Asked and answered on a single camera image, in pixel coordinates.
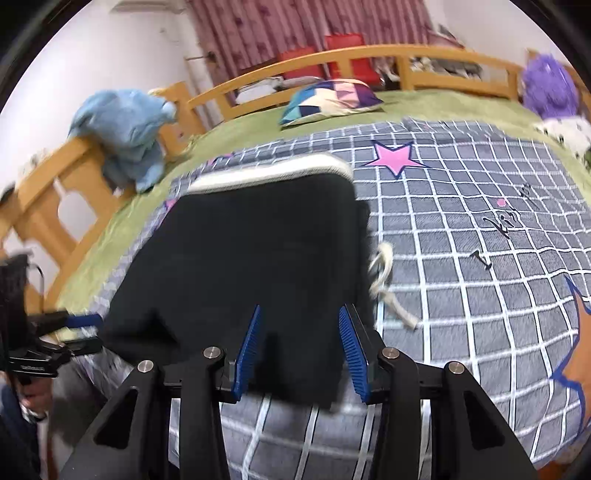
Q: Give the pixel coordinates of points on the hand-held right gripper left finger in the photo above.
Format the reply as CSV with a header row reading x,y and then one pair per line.
x,y
247,353

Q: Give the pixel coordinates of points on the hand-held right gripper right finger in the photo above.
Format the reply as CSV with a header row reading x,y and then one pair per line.
x,y
354,353

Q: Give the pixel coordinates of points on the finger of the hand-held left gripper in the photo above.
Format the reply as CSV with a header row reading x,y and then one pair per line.
x,y
83,320
85,345

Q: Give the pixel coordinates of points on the black pants with white stripe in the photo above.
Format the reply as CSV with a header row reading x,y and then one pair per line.
x,y
254,254

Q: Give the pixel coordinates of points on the person's left hand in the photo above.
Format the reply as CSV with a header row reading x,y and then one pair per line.
x,y
34,404

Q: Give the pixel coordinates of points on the light blue plush toy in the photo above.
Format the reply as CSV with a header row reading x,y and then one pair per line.
x,y
129,134

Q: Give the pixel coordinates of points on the grey checked blanket with stars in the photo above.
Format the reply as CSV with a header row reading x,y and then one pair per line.
x,y
461,184

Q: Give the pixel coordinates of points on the colourful geometric pillow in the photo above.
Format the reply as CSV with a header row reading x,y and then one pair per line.
x,y
332,99

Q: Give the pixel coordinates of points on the green bed sheet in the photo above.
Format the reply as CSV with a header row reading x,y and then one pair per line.
x,y
415,104

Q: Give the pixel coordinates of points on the white folded bedding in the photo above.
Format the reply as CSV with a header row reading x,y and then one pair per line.
x,y
263,90

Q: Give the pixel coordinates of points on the red chair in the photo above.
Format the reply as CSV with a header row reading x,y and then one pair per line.
x,y
300,62
351,55

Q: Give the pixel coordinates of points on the white dotted blanket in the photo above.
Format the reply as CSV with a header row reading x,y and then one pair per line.
x,y
568,131

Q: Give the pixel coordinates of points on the purple fluffy plush toy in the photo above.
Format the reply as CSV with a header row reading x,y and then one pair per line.
x,y
549,87

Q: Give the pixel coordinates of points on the pink patterned curtain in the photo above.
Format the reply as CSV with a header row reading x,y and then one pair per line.
x,y
277,23

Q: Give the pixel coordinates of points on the wooden bed frame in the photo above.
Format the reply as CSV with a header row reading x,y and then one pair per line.
x,y
461,83

